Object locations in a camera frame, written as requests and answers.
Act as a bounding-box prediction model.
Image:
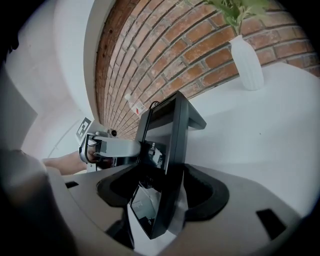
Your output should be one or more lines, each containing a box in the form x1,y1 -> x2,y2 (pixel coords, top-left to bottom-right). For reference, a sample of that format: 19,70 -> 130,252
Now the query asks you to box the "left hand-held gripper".
75,116 -> 143,173

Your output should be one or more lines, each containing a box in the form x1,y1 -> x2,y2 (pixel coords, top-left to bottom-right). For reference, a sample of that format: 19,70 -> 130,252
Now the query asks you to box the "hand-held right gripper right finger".
139,163 -> 303,256

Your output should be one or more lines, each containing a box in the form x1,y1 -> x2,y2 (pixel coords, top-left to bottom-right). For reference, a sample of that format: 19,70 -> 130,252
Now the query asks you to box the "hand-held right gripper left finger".
46,163 -> 141,256

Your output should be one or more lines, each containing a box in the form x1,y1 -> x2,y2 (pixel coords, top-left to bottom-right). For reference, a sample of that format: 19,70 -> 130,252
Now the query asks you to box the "black desk telephone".
126,90 -> 208,240

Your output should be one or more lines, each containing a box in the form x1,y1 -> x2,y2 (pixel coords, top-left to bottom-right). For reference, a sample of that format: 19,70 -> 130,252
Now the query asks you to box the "person's left forearm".
41,151 -> 88,176

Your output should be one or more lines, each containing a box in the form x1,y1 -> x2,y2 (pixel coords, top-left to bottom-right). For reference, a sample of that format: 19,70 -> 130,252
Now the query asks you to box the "clear plastic bottle white cap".
124,93 -> 146,116

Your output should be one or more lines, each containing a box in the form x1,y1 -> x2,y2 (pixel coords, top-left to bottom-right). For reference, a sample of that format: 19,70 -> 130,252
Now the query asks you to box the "white ribbed vase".
228,34 -> 265,92

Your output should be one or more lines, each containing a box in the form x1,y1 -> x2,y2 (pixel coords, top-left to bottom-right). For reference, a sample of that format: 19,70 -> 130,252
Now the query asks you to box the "green leafy plant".
201,0 -> 271,36

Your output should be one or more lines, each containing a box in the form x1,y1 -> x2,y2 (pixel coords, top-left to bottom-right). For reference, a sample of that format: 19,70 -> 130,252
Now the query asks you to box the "black telephone cord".
141,100 -> 161,143

